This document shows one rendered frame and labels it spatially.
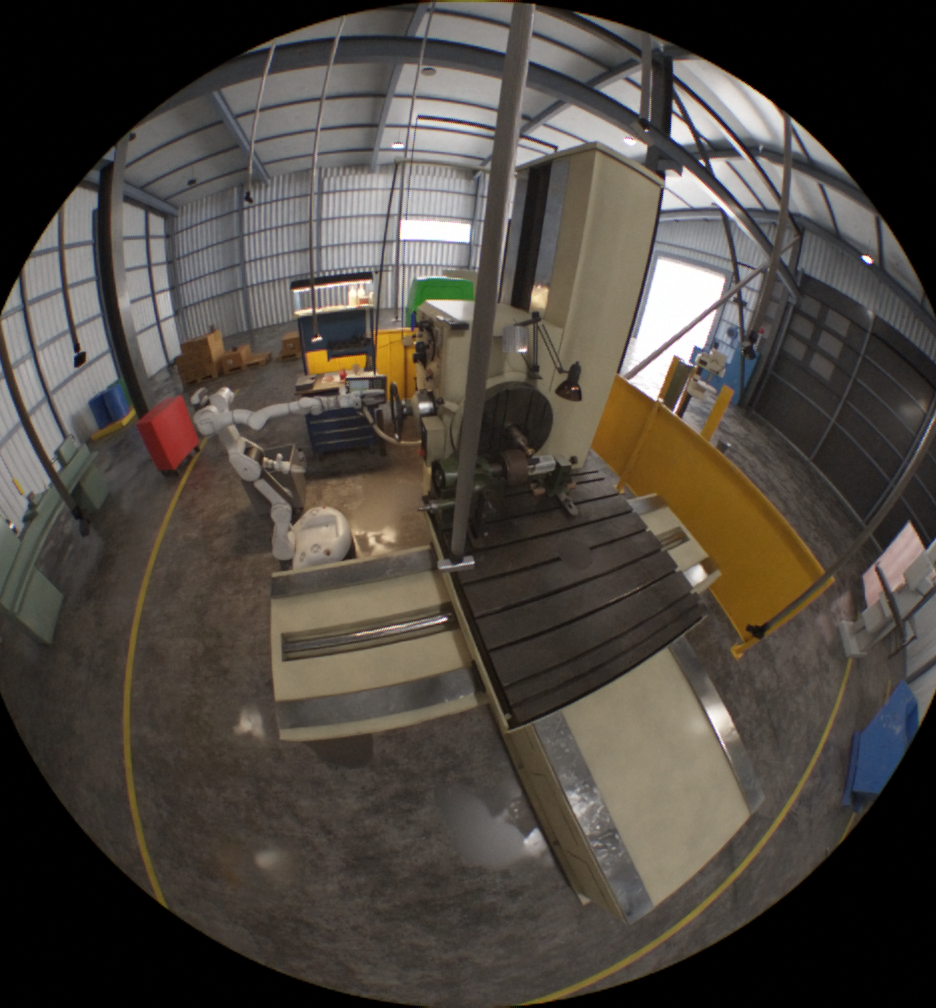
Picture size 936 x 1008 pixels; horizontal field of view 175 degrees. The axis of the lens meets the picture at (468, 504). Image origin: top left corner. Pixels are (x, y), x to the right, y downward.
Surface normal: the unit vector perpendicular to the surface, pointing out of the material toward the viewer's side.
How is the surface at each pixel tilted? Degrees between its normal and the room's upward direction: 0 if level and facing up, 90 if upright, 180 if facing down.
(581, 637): 0
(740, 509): 90
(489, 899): 0
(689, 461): 90
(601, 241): 90
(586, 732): 0
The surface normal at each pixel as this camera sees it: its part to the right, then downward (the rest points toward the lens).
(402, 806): 0.09, -0.71
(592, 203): 0.32, 0.68
